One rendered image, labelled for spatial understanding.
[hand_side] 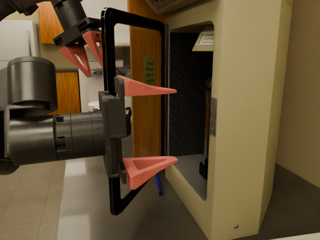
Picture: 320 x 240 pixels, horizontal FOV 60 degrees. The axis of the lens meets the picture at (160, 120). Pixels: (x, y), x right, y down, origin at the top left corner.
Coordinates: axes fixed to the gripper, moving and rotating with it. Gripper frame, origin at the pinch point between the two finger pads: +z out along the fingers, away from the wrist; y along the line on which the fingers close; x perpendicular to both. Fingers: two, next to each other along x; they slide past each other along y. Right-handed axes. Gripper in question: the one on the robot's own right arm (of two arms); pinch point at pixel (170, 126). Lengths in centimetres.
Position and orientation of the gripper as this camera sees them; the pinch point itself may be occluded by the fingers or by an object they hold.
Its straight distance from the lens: 38.2
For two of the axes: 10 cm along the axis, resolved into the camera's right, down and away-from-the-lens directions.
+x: -2.8, -2.1, 9.4
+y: -0.3, -9.7, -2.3
